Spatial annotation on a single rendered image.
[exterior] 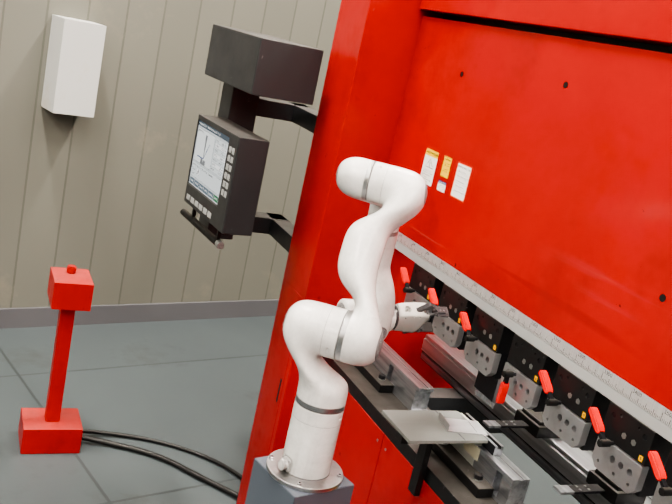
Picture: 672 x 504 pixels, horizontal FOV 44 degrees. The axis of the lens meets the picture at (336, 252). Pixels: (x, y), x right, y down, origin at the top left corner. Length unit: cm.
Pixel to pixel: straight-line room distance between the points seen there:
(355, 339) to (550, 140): 82
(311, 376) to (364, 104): 134
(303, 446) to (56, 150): 327
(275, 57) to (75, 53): 188
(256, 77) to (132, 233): 246
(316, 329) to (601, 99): 92
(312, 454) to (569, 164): 99
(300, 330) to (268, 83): 132
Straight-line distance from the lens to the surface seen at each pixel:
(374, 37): 301
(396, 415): 252
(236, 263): 574
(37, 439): 397
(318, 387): 195
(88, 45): 474
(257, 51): 302
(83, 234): 518
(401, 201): 200
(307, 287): 314
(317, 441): 201
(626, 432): 208
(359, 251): 196
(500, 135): 255
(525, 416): 272
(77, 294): 369
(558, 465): 269
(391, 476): 275
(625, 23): 221
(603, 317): 214
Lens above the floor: 203
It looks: 14 degrees down
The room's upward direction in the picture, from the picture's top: 13 degrees clockwise
